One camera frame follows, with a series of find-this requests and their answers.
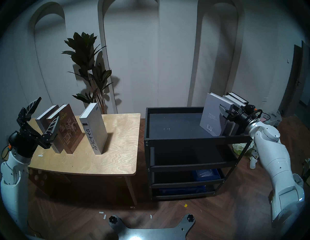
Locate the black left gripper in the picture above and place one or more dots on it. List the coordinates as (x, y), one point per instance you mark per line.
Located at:
(26, 140)

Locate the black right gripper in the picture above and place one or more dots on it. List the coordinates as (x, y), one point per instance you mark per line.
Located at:
(243, 116)

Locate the grey ianra book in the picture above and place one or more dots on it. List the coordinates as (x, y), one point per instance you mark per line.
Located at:
(236, 104)

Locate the grey Discontent book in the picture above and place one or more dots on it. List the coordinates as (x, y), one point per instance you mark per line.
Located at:
(213, 116)

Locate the black Century book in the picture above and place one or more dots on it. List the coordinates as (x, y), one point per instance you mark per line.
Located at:
(239, 98)

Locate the brown Homes book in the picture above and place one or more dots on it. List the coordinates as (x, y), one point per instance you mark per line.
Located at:
(70, 130)

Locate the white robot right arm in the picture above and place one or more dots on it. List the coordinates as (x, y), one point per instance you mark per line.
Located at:
(276, 157)

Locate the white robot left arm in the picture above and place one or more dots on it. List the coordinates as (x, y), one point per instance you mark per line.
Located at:
(12, 181)

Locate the black metal shelf cart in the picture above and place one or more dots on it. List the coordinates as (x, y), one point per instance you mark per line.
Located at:
(179, 125)

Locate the grey Special Issue book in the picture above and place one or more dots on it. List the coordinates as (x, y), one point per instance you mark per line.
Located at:
(44, 116)

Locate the light green plastic bag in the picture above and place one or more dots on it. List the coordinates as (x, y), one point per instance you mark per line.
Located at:
(241, 148)

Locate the clear plastic storage box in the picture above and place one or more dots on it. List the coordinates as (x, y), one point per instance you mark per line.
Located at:
(275, 118)

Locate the green and white carton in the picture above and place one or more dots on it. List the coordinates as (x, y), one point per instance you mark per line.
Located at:
(254, 152)

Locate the white Arietta book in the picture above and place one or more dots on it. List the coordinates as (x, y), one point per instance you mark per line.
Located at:
(93, 130)

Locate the small white bottle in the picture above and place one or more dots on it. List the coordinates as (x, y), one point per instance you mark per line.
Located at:
(252, 164)

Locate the blue plastic bin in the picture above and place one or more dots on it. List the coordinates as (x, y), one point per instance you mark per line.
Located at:
(208, 174)

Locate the dark door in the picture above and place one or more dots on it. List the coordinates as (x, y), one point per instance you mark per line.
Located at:
(294, 79)

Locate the tall green potted plant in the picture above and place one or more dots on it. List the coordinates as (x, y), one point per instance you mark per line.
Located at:
(82, 48)

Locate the light wooden table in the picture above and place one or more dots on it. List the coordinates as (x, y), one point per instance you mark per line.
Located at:
(118, 152)

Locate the flat blue tray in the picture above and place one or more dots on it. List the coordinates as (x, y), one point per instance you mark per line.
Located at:
(181, 190)

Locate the black star knob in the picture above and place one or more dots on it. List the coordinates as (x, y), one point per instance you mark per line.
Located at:
(190, 218)
(112, 220)

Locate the grey metal robot base plate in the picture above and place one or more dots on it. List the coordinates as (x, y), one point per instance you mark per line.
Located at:
(150, 233)

